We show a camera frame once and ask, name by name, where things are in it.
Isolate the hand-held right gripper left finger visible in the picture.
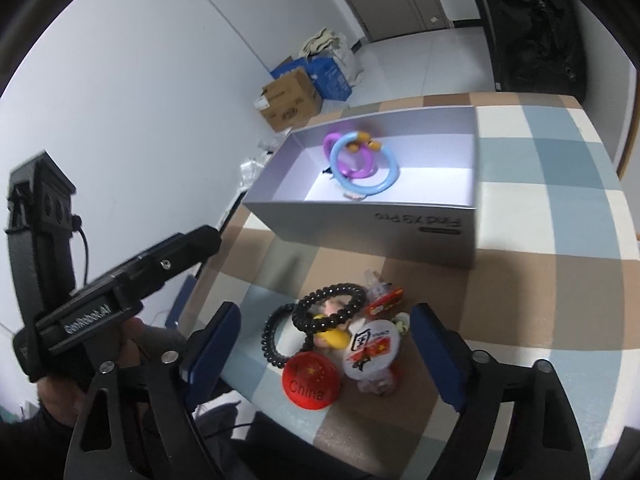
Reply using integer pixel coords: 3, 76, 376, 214
62, 302, 261, 480

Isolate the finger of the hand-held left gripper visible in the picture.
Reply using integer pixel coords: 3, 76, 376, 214
124, 226, 223, 307

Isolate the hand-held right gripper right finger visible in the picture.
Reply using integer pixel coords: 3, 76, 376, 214
410, 302, 590, 480

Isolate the red charm clear pink top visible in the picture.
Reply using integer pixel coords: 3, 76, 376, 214
363, 268, 405, 317
356, 364, 402, 397

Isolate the white round badge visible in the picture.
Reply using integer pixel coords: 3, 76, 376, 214
341, 316, 400, 380

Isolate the red round badge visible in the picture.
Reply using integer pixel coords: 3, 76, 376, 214
281, 351, 344, 411

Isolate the grey cardboard box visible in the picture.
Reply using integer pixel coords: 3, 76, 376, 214
241, 105, 478, 271

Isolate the person's left hand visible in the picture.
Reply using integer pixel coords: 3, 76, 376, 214
35, 320, 147, 418

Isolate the yellow duck hair clip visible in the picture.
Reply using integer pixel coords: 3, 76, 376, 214
312, 314, 349, 352

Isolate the pink small charm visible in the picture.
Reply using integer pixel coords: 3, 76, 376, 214
315, 297, 352, 322

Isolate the clear plastic wrap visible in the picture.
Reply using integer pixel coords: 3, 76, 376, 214
239, 130, 292, 192

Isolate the checked tablecloth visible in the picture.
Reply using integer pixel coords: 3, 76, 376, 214
192, 91, 640, 480

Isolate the brown cardboard box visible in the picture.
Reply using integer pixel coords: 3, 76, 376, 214
260, 68, 324, 132

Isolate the blue cardboard box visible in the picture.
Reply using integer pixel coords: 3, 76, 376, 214
271, 55, 354, 103

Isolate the white bag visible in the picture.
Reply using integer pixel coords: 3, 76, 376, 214
299, 30, 367, 89

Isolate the black hanging jacket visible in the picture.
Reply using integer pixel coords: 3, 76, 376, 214
475, 0, 590, 102

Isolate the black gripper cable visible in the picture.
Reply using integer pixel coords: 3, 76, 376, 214
71, 215, 92, 288

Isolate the black spiral hair tie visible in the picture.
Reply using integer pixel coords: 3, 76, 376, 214
291, 283, 368, 335
261, 304, 321, 370

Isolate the blue hair ring yellow charm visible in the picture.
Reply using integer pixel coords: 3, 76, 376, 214
331, 130, 399, 197

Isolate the purple hair ring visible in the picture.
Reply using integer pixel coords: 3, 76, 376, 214
322, 131, 377, 181

